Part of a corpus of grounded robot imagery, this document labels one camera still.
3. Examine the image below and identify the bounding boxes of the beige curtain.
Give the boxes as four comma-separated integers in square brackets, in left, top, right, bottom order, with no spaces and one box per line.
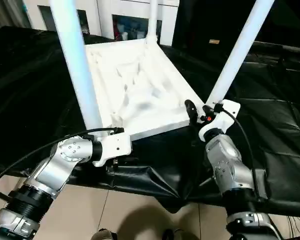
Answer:
[0,0,32,35]

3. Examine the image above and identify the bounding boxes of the grey metal bench leg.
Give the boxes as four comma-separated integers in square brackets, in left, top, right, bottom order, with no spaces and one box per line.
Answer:
[0,187,13,201]

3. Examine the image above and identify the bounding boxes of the white sideboard cabinet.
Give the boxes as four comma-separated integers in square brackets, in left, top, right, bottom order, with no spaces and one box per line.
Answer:
[22,0,181,46]

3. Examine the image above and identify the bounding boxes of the black right robot foot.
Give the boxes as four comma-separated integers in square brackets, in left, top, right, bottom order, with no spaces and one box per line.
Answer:
[162,228,198,240]

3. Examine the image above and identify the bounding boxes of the white plastic table top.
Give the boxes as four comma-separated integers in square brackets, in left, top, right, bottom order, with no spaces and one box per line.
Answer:
[83,38,208,142]

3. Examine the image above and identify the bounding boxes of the black work mat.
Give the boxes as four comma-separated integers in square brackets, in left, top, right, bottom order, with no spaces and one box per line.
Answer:
[0,26,300,216]

